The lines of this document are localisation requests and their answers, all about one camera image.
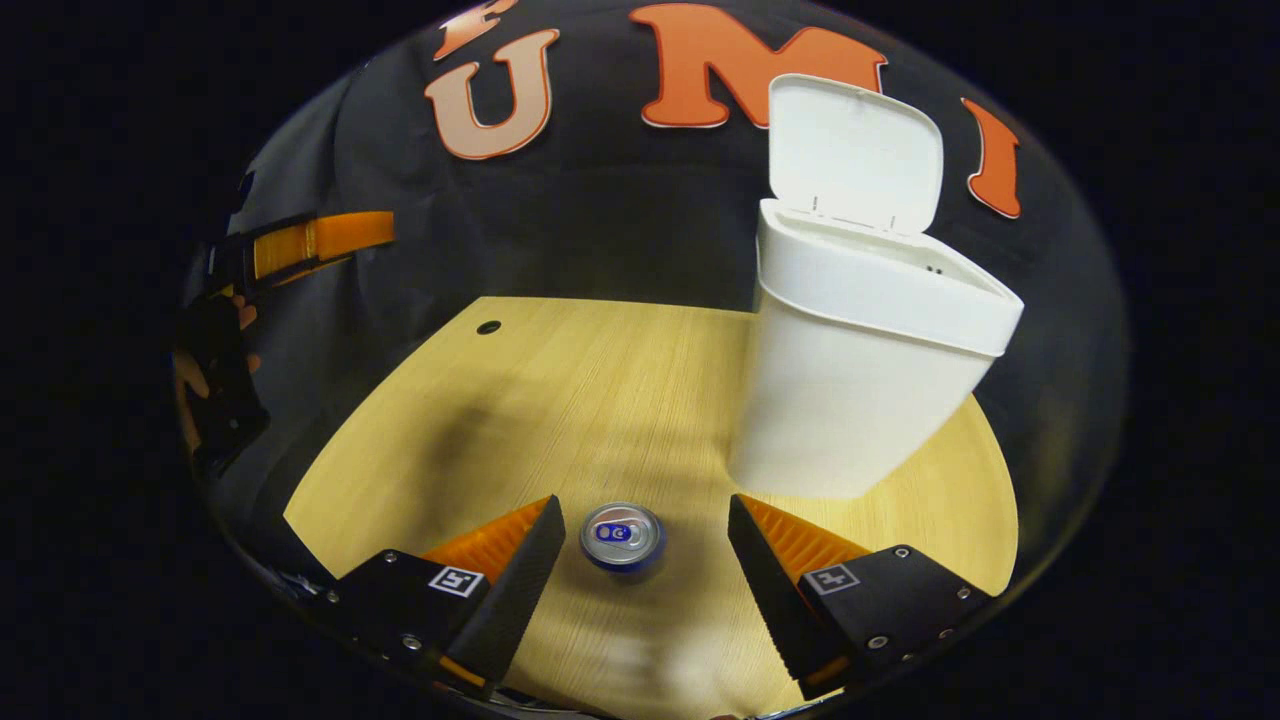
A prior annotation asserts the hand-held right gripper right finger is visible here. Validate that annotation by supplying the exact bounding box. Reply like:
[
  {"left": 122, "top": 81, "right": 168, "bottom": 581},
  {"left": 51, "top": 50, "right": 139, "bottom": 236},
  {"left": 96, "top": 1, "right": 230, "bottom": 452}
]
[{"left": 727, "top": 494, "right": 994, "bottom": 702}]

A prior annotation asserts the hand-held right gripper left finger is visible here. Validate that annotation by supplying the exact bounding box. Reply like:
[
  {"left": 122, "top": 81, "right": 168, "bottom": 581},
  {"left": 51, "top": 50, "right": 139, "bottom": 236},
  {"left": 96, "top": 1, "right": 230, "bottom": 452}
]
[{"left": 324, "top": 495, "right": 568, "bottom": 697}]

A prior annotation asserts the blue pop can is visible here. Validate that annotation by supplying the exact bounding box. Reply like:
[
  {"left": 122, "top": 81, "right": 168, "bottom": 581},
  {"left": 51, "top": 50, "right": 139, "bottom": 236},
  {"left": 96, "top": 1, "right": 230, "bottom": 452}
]
[{"left": 579, "top": 501, "right": 667, "bottom": 577}]

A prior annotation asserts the white desktop garbage bin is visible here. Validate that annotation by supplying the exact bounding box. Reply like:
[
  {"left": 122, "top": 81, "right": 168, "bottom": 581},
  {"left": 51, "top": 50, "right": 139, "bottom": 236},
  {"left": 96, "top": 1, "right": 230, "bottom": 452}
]
[{"left": 728, "top": 73, "right": 1026, "bottom": 501}]

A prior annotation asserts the wooden desktop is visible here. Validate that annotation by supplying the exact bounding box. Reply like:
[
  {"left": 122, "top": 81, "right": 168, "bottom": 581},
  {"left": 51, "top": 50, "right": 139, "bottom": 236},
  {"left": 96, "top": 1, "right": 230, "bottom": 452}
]
[{"left": 283, "top": 296, "right": 1021, "bottom": 720}]

